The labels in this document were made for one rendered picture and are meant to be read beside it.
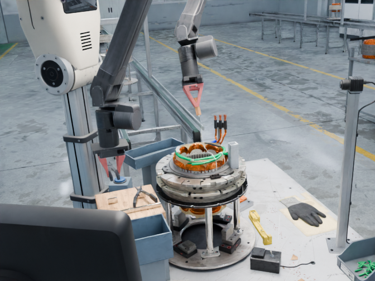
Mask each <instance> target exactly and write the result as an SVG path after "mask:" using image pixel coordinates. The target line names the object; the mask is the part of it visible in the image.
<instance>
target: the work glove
mask: <svg viewBox="0 0 375 281"><path fill-rule="evenodd" d="M279 202H282V203H283V204H284V205H285V206H286V207H287V208H288V210H289V213H290V215H291V217H292V219H293V220H298V219H299V218H301V219H303V220H304V221H305V222H307V223H308V224H309V225H311V226H316V227H319V224H323V221H322V219H321V218H320V217H319V215H320V216H321V217H323V218H326V215H325V214H324V213H322V212H320V211H319V210H317V209H316V208H315V207H313V206H312V205H309V204H307V203H304V202H300V201H299V200H297V199H296V198H295V197H289V198H285V199H281V200H279Z"/></svg>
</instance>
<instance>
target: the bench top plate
mask: <svg viewBox="0 0 375 281"><path fill-rule="evenodd" d="M246 174H247V181H248V188H247V191H246V193H245V194H244V195H243V196H245V197H247V199H249V200H251V201H253V206H251V207H249V208H247V209H246V210H244V211H242V212H240V216H241V217H243V218H244V219H246V220H247V221H248V222H249V223H250V224H251V225H252V226H253V228H254V230H255V233H256V243H255V245H254V247H257V248H265V249H266V250H273V251H280V252H281V265H284V266H287V267H294V266H297V265H299V264H307V263H309V262H311V261H314V262H315V264H311V263H310V264H308V265H300V266H298V267H295V268H286V267H280V273H279V274H276V273H269V272H262V271H258V270H251V269H250V257H251V253H252V251H251V252H250V253H249V254H248V255H247V256H246V257H244V258H243V259H241V260H240V261H238V262H236V263H234V264H231V265H228V266H226V267H221V268H216V269H189V268H183V267H180V266H177V265H175V264H172V263H170V262H169V270H170V280H172V281H173V280H179V281H180V280H184V281H185V280H186V279H188V280H189V281H298V280H299V279H301V278H302V279H303V280H305V281H351V280H350V279H349V278H348V277H347V276H346V275H345V274H344V273H343V272H342V271H341V270H340V269H339V267H338V266H337V257H336V256H337V255H338V254H336V253H329V250H328V246H327V243H326V238H335V237H336V230H333V231H328V232H324V233H321V234H317V235H313V236H306V235H304V234H303V233H302V232H301V231H300V230H299V229H298V228H297V227H296V226H295V225H294V224H293V223H292V222H291V221H290V220H289V219H288V218H287V217H286V216H285V215H284V214H283V213H282V212H280V211H279V209H284V208H287V207H286V206H285V205H284V204H283V203H282V202H279V200H281V199H285V197H288V196H293V195H296V196H297V197H299V198H300V199H301V200H303V199H306V198H305V197H304V196H302V195H301V193H304V192H307V191H306V190H305V189H304V188H303V187H301V186H300V185H299V184H298V183H297V182H296V181H294V180H293V179H292V178H291V177H290V176H288V175H287V174H286V173H285V172H284V171H283V170H281V169H280V168H279V167H277V166H276V165H275V164H274V163H273V162H271V161H270V160H269V159H268V158H264V159H258V160H254V161H247V162H246ZM307 193H308V194H309V195H310V196H311V197H312V198H313V199H314V200H315V201H317V202H318V203H319V204H321V205H322V206H323V207H325V208H326V209H327V210H328V211H330V210H329V209H328V208H327V207H326V206H324V205H323V204H322V203H321V202H320V201H318V200H317V199H316V198H315V197H314V196H313V195H311V194H310V193H309V192H307ZM250 210H256V212H257V213H258V215H259V216H260V224H261V226H262V227H263V229H264V231H265V232H266V233H267V234H271V235H272V244H270V245H267V246H265V245H264V244H263V239H262V238H261V236H260V234H259V233H258V231H257V230H256V228H255V227H254V225H253V224H252V222H251V220H250V219H249V217H248V215H249V211H250ZM273 210H274V211H275V212H274V211H273ZM327 213H328V214H329V215H330V216H331V217H333V218H334V219H336V221H337V220H338V217H337V215H335V214H334V213H333V212H331V211H330V212H327ZM269 220H270V221H269ZM274 224H275V225H274ZM273 227H274V228H273ZM275 227H276V228H275ZM279 234H280V235H279ZM355 237H356V238H355ZM347 238H350V239H351V240H352V241H356V240H360V239H363V237H362V236H360V235H359V234H358V233H357V232H356V231H354V230H353V229H352V228H351V227H350V226H348V236H347ZM254 247H253V248H254ZM283 250H284V251H283ZM293 255H296V256H297V257H298V260H291V258H292V256H293ZM314 279H315V280H314Z"/></svg>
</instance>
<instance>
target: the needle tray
mask: <svg viewBox="0 0 375 281"><path fill-rule="evenodd" d="M182 145H185V143H183V142H181V141H179V140H177V139H174V138H169V139H165V140H161V141H159V142H155V143H151V144H148V145H145V146H142V147H138V148H135V149H131V150H128V151H125V158H124V161H123V162H124V163H126V164H128V165H129V166H131V167H132V168H134V169H135V170H137V169H140V168H142V177H143V185H144V186H145V185H151V186H152V188H153V190H154V191H155V193H156V195H157V197H158V199H159V201H160V203H161V205H162V207H163V208H164V210H165V204H164V200H162V199H161V198H160V197H159V196H158V194H157V192H156V183H157V181H156V176H157V173H156V165H157V163H158V161H159V160H161V159H162V158H164V157H165V156H167V155H168V154H169V155H171V154H172V153H174V152H175V149H176V147H178V146H182Z"/></svg>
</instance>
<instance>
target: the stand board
mask: <svg viewBox="0 0 375 281"><path fill-rule="evenodd" d="M142 189H143V190H144V191H146V192H148V193H152V194H153V195H155V196H156V197H157V195H156V193H155V191H154V190H153V188H152V186H151V185H145V186H142ZM136 193H137V190H136V188H135V187H134V188H128V189H125V190H119V191H113V192H107V193H102V194H98V195H95V201H96V204H97V209H100V210H118V211H119V210H124V209H130V208H133V198H134V196H135V195H136ZM113 197H117V199H118V203H114V204H108V198H113ZM157 199H158V198H157ZM158 202H160V201H159V199H158ZM154 203H155V202H154V201H153V200H152V199H150V197H149V196H147V195H146V197H143V198H138V199H137V203H136V207H139V206H144V205H149V204H154ZM161 213H162V214H163V216H164V218H165V219H166V212H165V210H164V208H163V207H162V205H161V207H157V208H153V209H148V210H143V211H137V212H132V213H129V214H128V215H129V217H130V218H131V220H132V219H137V218H140V217H145V216H151V215H155V214H161Z"/></svg>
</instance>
